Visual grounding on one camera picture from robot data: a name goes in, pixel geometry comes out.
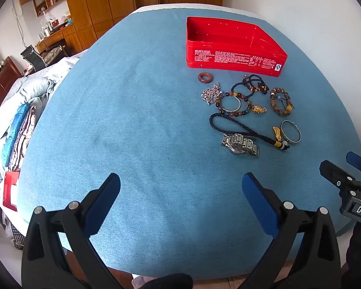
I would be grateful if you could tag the wooden wardrobe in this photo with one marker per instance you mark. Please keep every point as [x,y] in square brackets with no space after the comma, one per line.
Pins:
[90,3]

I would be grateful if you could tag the red flat box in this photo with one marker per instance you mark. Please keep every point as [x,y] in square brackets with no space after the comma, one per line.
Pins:
[10,191]

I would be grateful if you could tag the small silver bangle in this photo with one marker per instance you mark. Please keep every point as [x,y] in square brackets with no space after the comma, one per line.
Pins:
[299,132]

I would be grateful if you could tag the gold charm pendant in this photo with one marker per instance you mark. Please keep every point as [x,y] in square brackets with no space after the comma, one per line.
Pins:
[256,109]

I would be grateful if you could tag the red tin box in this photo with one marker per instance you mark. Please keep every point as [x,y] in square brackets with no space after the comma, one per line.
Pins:
[228,57]

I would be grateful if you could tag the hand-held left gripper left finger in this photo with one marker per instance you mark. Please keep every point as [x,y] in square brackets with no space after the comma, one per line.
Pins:
[105,204]

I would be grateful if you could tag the black office chair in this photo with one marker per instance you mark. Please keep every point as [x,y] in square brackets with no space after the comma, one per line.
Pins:
[34,57]

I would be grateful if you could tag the silver metal watch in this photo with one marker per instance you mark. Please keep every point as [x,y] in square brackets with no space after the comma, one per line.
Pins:
[237,144]

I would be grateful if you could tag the folded blue cloth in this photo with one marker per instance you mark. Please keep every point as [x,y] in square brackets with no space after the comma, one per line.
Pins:
[15,126]

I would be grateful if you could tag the large silver bangle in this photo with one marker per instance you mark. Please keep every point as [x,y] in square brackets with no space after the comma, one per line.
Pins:
[233,109]

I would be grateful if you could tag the wooden desk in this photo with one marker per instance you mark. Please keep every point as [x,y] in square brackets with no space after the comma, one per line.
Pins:
[69,36]

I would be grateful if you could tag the folded pink cloth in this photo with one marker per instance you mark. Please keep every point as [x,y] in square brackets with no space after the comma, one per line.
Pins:
[25,138]

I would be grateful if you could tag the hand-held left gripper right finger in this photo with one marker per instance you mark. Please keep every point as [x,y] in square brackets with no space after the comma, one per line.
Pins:
[258,204]

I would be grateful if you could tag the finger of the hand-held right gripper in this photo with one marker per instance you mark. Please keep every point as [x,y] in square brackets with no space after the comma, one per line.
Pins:
[334,173]
[359,162]

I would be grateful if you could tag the dark wooden headboard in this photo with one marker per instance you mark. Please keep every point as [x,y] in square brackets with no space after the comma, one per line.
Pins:
[3,81]

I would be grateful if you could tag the pile of light bedding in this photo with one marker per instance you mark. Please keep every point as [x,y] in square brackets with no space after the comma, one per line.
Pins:
[45,84]

